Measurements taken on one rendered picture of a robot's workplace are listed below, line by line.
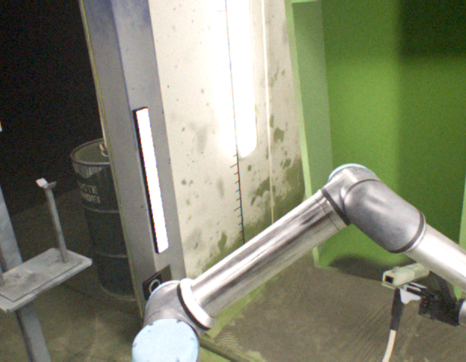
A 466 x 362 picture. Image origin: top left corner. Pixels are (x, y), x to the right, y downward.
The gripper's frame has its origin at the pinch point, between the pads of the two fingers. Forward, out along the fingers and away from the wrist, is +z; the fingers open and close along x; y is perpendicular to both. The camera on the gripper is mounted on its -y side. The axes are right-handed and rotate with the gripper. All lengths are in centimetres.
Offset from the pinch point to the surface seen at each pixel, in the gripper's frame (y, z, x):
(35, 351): 54, 108, -70
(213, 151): -32, 98, 2
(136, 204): -6, 98, -39
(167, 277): 27, 94, -20
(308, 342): 54, 50, 39
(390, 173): -35, 28, 45
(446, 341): 41, -1, 77
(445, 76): -74, 7, 25
